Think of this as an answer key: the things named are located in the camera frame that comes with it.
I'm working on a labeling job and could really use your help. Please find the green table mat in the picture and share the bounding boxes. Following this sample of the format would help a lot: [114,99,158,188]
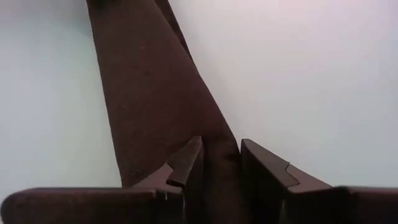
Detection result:
[0,0,398,224]

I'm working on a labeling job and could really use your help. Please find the black towel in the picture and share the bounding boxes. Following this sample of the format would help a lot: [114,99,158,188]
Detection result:
[85,0,249,224]

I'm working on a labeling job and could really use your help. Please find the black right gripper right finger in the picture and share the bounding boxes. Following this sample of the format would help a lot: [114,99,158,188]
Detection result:
[240,138,398,224]

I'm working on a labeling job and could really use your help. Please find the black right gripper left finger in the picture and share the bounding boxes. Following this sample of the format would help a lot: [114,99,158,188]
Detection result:
[0,135,205,224]

